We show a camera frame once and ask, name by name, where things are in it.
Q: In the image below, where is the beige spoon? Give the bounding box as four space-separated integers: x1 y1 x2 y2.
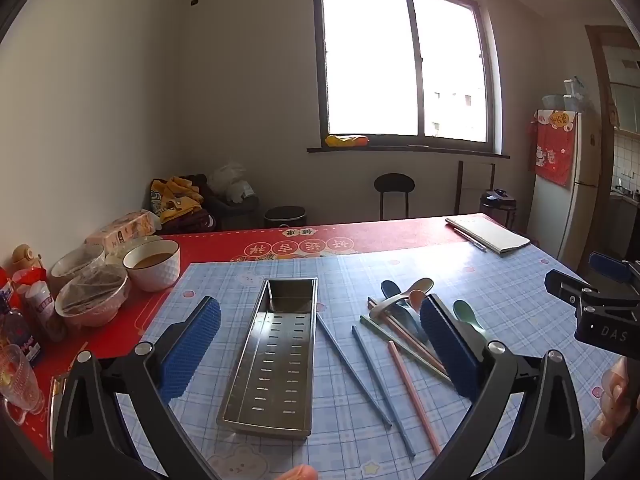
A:
369 277 435 320

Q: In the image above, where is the dark blue spoon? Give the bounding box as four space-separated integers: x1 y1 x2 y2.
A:
380 279 436 346

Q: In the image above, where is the clear plastic box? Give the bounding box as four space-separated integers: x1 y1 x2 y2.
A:
562 76 587 111

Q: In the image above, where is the green chopstick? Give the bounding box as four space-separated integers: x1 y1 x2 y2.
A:
360 315 453 387

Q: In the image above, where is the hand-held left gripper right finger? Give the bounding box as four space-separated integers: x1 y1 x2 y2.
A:
419 294 586 480

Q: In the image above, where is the red snack packet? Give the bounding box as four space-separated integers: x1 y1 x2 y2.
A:
0 266 48 311

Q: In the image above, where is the pink chopstick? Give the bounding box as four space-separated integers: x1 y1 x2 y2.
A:
367 297 447 375
387 341 443 457

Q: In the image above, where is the plastic wrapped white bowl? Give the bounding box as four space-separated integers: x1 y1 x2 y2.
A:
50 244 107 281

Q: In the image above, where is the black round stool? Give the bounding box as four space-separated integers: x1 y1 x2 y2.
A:
374 173 416 221

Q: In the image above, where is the red printed cloth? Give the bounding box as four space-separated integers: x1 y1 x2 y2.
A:
529 110 576 188

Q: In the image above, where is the wooden door frame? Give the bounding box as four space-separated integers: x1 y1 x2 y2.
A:
585 25 640 271

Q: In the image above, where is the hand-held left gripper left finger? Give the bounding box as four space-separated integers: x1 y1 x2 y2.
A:
52 296 223 480

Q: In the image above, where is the dark grey seat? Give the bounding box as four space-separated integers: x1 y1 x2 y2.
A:
202 192 261 231

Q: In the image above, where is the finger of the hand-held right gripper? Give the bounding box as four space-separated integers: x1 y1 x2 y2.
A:
545 269 601 311
589 252 640 285

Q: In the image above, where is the green spoon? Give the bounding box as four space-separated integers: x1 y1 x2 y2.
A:
452 299 488 338

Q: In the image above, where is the yellow and maroon clothes pile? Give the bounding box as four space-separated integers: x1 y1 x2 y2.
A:
150 175 216 233

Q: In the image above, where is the person's right hand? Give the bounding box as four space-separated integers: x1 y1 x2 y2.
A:
594 360 633 443

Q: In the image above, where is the orange tissue pack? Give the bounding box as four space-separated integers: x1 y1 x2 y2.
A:
86 211 157 256

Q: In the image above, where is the dark pen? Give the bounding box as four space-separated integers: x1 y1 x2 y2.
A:
452 227 487 252

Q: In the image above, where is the black electric cooker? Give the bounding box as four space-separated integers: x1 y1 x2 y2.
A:
479 188 517 221

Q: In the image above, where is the yellow cloth bundle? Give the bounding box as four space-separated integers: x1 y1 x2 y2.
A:
325 134 370 148

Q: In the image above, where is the clear plastic bag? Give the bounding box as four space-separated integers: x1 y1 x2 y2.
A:
207 161 256 201

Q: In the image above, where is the dark framed window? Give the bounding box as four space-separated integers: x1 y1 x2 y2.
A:
312 0 503 153

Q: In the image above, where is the beige cartoon water bottle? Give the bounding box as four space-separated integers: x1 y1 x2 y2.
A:
11 244 46 276

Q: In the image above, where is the small clear liquor bottle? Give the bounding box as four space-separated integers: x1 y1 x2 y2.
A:
0 305 43 366

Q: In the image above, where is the plastic wrapped pink bowl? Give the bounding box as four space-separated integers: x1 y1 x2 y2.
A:
55 262 132 328

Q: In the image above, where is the white pouch packet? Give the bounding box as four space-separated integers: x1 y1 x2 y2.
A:
17 282 66 343

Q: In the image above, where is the white refrigerator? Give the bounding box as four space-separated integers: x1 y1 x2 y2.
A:
527 107 608 271

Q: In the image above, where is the red printed tablecloth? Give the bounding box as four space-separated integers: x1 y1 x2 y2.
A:
10 212 501 461

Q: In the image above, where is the stainless steel utensil tray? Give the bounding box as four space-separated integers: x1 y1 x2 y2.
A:
216 276 319 440

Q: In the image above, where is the white textured soup bowl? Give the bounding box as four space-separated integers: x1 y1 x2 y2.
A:
122 239 181 292

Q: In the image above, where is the black trash bin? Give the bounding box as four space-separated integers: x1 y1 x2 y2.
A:
264 206 308 229

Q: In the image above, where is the white notebook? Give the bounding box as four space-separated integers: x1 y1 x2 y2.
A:
445 215 531 257

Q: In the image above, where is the dark metal frame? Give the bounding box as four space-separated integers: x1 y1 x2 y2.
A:
454 160 497 216

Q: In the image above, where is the embossed glass cup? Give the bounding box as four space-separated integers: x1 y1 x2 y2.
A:
0 344 46 418

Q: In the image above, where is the blue plaid table mat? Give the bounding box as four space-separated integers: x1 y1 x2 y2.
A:
117 242 631 480

